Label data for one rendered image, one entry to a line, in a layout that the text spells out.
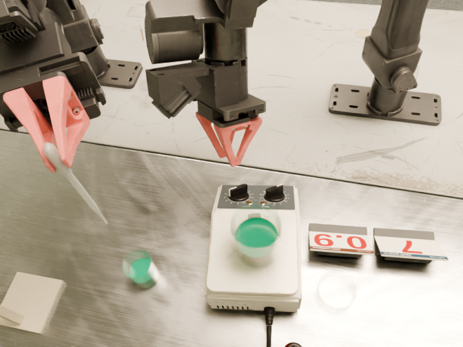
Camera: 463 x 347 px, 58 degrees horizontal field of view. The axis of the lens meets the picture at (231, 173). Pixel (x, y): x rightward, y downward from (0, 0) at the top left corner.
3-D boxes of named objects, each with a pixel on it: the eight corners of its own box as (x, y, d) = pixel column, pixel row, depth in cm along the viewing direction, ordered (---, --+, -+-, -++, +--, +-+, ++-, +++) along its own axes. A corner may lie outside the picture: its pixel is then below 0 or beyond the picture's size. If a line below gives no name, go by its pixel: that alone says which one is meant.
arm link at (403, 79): (396, 75, 64) (429, 65, 65) (368, 39, 69) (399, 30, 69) (386, 102, 69) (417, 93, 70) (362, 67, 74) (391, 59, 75)
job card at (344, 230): (309, 224, 67) (311, 212, 63) (366, 227, 66) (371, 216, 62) (308, 259, 64) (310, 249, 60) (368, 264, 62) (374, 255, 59)
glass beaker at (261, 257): (224, 251, 57) (217, 224, 49) (255, 219, 59) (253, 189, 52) (262, 286, 54) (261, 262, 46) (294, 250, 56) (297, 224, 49)
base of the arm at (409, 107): (456, 96, 68) (455, 66, 72) (333, 82, 72) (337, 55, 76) (439, 127, 75) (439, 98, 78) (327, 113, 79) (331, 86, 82)
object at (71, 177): (101, 219, 49) (40, 143, 36) (109, 217, 49) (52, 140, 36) (103, 228, 48) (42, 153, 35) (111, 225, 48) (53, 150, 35)
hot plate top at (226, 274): (213, 211, 61) (213, 208, 60) (296, 212, 59) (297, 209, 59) (205, 292, 54) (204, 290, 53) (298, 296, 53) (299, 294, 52)
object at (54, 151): (67, 179, 39) (45, 151, 35) (65, 168, 40) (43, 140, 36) (74, 176, 39) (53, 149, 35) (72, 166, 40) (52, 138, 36)
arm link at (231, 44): (202, 72, 52) (199, 14, 48) (191, 62, 56) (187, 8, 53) (254, 66, 54) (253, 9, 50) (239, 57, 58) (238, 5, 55)
